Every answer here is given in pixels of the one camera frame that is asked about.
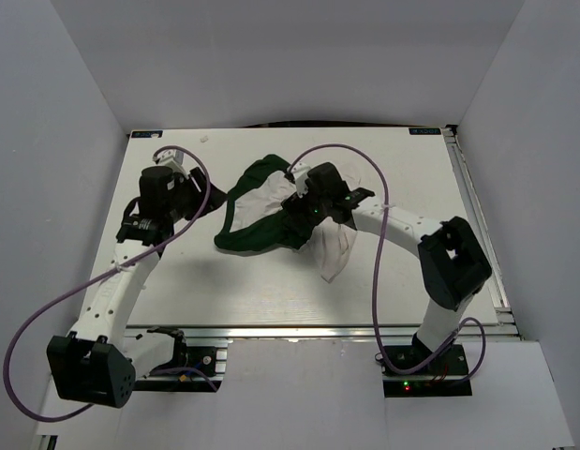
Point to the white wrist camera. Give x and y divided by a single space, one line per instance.
172 159
297 174

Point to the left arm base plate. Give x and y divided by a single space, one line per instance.
202 373

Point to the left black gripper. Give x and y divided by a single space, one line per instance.
215 197

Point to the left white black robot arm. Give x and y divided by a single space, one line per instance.
94 363

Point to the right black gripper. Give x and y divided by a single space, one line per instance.
295 205

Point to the white green raglan t-shirt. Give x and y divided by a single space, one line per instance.
255 221

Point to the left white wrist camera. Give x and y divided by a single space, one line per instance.
172 159

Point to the left blue table label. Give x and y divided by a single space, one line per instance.
146 134

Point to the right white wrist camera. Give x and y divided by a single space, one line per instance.
297 174

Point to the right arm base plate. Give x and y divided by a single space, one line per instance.
442 378

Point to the right blue table label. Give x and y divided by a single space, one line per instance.
425 131

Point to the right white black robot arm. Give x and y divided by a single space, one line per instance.
453 264

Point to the blue table label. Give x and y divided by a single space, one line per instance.
146 134
425 131

